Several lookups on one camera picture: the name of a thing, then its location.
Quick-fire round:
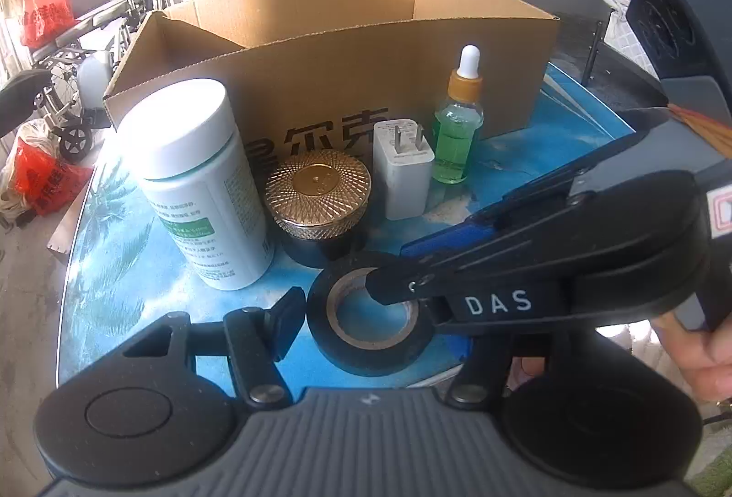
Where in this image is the wooden low bench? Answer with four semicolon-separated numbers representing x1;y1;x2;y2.
47;189;86;258

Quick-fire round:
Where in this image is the red plastic bag floor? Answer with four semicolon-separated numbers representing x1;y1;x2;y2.
14;140;93;216

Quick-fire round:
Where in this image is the green dropper bottle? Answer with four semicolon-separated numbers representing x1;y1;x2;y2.
432;44;484;184

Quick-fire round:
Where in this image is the black electrical tape roll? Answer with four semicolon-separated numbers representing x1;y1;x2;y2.
307;252;434;377

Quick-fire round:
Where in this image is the brown cardboard box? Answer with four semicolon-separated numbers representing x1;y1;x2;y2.
106;0;560;171

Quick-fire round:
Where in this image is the gold lid black jar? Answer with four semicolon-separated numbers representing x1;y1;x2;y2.
264;150;372;269

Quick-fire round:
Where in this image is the person right hand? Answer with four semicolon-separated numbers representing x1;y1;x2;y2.
651;312;732;401

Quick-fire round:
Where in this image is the red plastic bag hanging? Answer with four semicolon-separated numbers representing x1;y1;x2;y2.
20;0;77;49

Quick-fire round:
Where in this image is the white supplement bottle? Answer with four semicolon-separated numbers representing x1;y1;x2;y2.
118;78;273;291

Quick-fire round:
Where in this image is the white quilted storage basket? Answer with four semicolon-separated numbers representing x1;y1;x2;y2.
602;0;657;78

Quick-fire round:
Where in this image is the wheelchair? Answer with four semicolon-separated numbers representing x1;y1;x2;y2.
1;0;171;163

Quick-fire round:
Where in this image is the white power adapter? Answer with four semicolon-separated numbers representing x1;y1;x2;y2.
372;119;434;221

